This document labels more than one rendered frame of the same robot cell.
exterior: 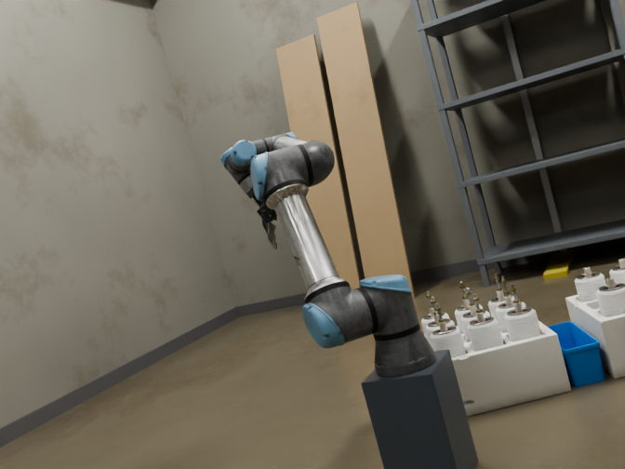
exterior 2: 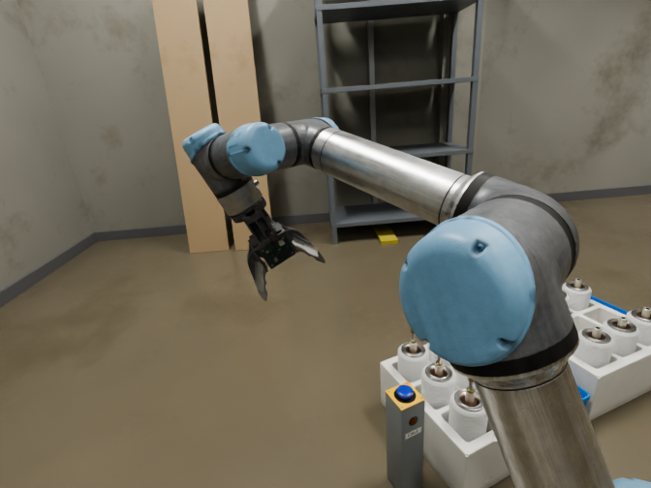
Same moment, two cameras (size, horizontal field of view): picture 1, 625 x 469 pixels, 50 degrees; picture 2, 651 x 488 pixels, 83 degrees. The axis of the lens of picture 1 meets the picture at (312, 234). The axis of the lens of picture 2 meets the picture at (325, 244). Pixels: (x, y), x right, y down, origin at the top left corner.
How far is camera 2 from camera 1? 1.61 m
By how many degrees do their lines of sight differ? 32
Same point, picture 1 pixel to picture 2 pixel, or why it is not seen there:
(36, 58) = not seen: outside the picture
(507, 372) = not seen: hidden behind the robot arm
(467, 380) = (494, 458)
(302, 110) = (177, 60)
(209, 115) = (63, 40)
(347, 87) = (227, 47)
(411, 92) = (281, 68)
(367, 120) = (245, 86)
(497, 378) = not seen: hidden behind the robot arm
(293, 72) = (169, 16)
